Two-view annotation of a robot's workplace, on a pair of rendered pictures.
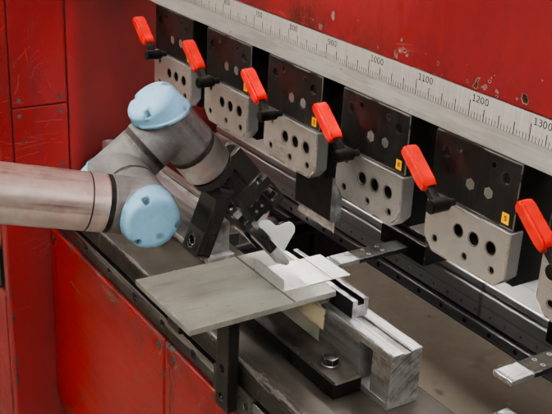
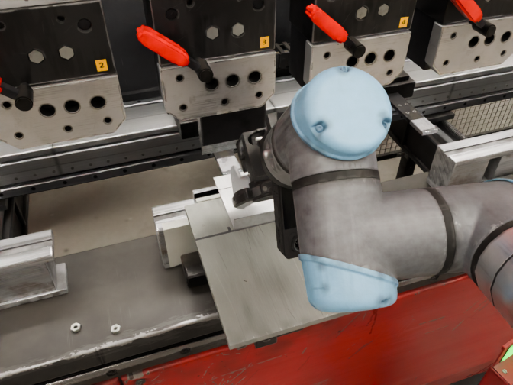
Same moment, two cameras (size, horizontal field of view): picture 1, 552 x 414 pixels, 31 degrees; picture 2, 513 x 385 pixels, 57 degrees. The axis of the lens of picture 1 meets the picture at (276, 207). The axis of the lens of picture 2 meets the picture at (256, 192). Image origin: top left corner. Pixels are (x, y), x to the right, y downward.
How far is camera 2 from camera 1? 138 cm
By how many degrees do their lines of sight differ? 64
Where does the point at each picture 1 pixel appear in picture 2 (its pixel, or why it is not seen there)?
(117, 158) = (402, 214)
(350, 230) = (105, 160)
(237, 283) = (260, 248)
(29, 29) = not seen: outside the picture
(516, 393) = (45, 207)
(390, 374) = not seen: hidden behind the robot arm
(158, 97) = (372, 91)
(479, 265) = (492, 56)
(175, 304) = (300, 311)
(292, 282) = (268, 206)
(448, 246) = (461, 59)
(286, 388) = not seen: hidden behind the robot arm
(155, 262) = (31, 346)
